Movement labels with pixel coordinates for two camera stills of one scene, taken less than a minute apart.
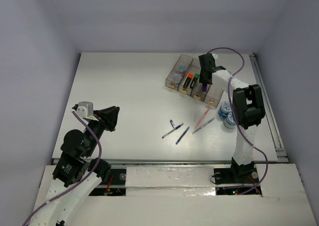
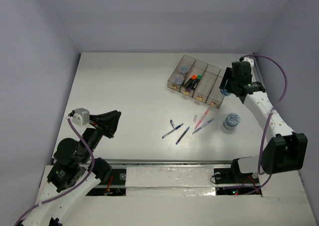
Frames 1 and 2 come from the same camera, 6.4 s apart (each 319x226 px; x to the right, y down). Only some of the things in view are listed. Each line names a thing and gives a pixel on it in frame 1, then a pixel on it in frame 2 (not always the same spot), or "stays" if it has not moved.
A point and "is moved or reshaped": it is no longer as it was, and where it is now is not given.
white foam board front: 185,195 stays
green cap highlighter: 194,81 is moved or reshaped
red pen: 202,118 stays
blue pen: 169,132 stays
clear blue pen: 206,123 stays
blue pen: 179,139 stays
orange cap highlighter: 189,77 → 194,77
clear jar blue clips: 182,69 is moved or reshaped
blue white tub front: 229,121 stays
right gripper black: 202,80 → 226,80
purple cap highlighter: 204,88 → 189,89
